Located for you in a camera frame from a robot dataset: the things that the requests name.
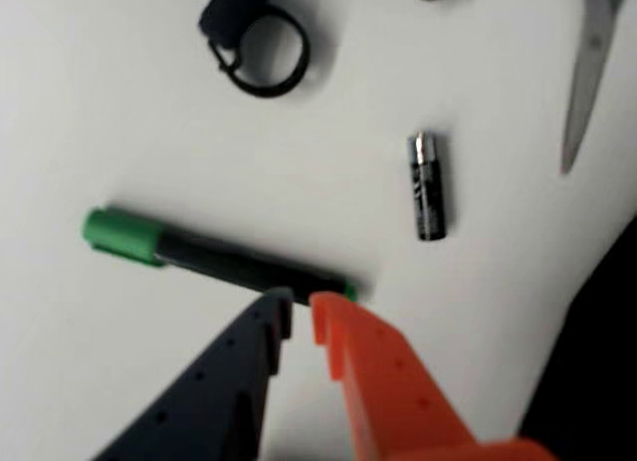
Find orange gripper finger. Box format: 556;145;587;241
310;291;562;461

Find black bag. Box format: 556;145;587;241
517;226;637;461

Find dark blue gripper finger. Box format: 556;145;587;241
92;287;295;461

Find green capped black marker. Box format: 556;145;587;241
81;206;359;305

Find black AA battery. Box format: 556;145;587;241
406;129;448;243

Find black ring clip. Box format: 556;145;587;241
197;0;313;99

